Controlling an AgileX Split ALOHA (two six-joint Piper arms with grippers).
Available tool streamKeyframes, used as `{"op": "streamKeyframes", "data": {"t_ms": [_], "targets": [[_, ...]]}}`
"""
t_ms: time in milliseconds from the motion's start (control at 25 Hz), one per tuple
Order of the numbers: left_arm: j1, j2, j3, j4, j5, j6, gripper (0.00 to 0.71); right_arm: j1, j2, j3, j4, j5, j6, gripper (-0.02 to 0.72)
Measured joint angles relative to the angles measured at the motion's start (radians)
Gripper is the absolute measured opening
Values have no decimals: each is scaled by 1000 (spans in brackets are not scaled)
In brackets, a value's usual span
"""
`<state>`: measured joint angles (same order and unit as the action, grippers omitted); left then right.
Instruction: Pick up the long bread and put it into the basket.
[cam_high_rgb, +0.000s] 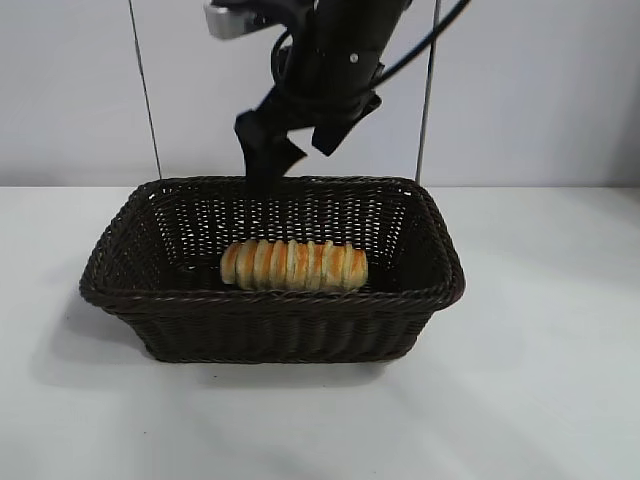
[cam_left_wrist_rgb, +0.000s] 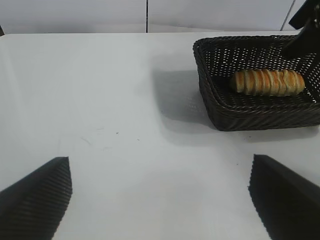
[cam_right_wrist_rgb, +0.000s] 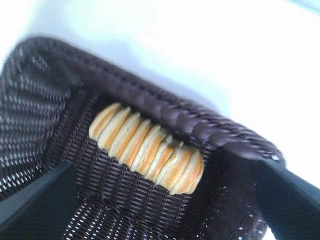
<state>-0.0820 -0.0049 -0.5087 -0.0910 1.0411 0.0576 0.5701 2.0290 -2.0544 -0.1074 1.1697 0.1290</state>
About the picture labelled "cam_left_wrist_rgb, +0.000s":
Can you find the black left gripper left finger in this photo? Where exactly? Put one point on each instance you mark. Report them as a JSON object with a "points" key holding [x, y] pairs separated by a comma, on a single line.
{"points": [[35, 200]]}

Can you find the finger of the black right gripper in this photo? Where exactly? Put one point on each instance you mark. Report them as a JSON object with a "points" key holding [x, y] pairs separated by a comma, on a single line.
{"points": [[305, 42], [306, 12]]}

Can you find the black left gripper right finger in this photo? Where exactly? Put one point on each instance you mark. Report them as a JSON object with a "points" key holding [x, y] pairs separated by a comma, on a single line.
{"points": [[287, 200]]}

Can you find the long striped bread loaf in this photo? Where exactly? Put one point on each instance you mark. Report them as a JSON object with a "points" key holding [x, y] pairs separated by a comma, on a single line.
{"points": [[267, 82]]}

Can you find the dark brown wicker basket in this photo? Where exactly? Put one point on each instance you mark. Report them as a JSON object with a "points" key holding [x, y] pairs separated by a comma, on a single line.
{"points": [[250, 120]]}

